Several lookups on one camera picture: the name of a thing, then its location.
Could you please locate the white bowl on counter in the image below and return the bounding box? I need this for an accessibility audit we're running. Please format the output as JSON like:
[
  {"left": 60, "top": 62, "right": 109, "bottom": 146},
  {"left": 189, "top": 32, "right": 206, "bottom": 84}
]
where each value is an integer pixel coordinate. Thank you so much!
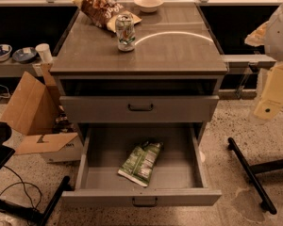
[{"left": 134, "top": 0, "right": 163, "bottom": 13}]

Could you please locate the green white soda can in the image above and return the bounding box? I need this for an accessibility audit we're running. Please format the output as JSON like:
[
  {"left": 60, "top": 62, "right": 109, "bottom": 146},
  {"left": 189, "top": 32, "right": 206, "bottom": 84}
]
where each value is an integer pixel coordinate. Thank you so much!
[{"left": 115, "top": 13, "right": 135, "bottom": 52}]

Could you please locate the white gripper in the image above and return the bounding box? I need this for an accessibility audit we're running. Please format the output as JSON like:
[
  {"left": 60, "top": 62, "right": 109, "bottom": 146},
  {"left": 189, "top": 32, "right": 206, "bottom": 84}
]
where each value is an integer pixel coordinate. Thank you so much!
[{"left": 244, "top": 3, "right": 283, "bottom": 120}]

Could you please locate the grey top drawer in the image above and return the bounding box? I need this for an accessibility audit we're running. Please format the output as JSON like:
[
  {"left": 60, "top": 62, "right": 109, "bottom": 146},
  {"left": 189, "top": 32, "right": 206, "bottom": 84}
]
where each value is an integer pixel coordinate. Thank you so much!
[{"left": 60, "top": 96, "right": 219, "bottom": 123}]

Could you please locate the black drawer handle top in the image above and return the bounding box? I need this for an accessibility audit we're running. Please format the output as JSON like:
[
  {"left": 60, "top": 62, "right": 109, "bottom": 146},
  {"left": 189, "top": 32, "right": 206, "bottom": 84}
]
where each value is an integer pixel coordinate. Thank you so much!
[{"left": 127, "top": 104, "right": 154, "bottom": 112}]

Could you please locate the open cardboard box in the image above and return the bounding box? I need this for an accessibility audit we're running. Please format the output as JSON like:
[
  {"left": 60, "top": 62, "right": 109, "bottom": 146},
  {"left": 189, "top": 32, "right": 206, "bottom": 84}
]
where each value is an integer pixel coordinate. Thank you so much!
[{"left": 1, "top": 72, "right": 83, "bottom": 163}]

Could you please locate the open grey middle drawer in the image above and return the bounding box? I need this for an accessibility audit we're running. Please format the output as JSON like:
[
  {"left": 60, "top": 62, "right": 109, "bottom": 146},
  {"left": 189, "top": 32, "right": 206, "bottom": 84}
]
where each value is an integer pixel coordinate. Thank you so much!
[{"left": 62, "top": 124, "right": 221, "bottom": 207}]

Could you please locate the white blue bowl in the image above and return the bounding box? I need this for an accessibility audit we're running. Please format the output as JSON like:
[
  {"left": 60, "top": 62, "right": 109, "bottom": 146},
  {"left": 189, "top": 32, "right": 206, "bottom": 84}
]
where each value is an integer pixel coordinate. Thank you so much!
[{"left": 0, "top": 44, "right": 12, "bottom": 62}]

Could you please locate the white paper cup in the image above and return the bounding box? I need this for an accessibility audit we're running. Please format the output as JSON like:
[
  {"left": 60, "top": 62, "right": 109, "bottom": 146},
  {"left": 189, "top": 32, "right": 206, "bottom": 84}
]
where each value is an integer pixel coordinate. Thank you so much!
[{"left": 36, "top": 43, "right": 53, "bottom": 63}]

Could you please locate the black drawer handle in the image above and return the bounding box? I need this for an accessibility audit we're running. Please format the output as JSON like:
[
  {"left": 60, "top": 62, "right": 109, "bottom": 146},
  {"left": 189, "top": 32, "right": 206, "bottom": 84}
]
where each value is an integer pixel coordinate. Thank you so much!
[
  {"left": 127, "top": 104, "right": 154, "bottom": 112},
  {"left": 131, "top": 198, "right": 158, "bottom": 207}
]

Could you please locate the grey drawer cabinet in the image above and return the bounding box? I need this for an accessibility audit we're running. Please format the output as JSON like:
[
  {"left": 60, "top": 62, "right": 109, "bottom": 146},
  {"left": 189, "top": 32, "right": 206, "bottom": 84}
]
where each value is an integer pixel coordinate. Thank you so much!
[{"left": 51, "top": 2, "right": 227, "bottom": 137}]

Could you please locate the black cable on floor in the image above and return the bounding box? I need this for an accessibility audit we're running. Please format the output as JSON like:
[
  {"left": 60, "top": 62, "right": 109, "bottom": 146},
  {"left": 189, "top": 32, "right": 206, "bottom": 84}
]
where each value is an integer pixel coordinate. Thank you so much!
[{"left": 0, "top": 163, "right": 43, "bottom": 210}]

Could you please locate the dark blue bowl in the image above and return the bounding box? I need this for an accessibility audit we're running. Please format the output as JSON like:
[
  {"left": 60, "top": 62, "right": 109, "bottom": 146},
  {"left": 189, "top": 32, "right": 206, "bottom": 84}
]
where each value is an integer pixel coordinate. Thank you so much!
[{"left": 12, "top": 47, "right": 37, "bottom": 64}]

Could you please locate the black stand leg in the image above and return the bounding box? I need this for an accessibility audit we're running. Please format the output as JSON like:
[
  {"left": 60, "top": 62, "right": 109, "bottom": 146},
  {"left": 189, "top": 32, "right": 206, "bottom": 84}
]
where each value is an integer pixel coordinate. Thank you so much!
[
  {"left": 0, "top": 175, "right": 72, "bottom": 226},
  {"left": 227, "top": 137, "right": 283, "bottom": 215}
]

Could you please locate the green jalapeno chip bag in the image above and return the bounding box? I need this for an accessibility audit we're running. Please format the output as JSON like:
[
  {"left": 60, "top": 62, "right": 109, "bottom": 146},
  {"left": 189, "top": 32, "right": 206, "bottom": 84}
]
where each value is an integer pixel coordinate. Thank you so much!
[{"left": 118, "top": 141, "right": 163, "bottom": 187}]

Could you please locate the brown chip bag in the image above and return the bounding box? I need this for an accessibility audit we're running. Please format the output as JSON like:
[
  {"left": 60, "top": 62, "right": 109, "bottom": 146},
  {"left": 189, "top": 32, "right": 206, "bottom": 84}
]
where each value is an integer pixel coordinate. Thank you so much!
[{"left": 72, "top": 0, "right": 142, "bottom": 32}]

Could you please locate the black stand leg left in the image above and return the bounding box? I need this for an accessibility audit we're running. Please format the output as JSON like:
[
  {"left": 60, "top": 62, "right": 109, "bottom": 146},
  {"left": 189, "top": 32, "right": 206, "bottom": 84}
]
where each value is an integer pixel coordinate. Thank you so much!
[{"left": 0, "top": 175, "right": 72, "bottom": 226}]

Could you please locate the grey low shelf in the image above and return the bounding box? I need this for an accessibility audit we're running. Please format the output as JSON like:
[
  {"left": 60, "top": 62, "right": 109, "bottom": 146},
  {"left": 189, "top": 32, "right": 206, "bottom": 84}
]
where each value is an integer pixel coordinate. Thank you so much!
[{"left": 0, "top": 57, "right": 45, "bottom": 77}]

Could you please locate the black drawer handle middle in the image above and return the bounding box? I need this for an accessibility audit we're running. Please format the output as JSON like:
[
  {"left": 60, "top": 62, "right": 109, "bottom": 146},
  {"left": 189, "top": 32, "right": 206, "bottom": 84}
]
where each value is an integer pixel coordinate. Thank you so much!
[{"left": 131, "top": 198, "right": 158, "bottom": 207}]

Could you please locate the black stand leg right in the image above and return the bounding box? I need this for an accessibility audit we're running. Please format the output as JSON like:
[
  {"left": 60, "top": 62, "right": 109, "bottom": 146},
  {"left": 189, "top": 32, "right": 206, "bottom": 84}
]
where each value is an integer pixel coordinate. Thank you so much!
[{"left": 227, "top": 137, "right": 283, "bottom": 215}]

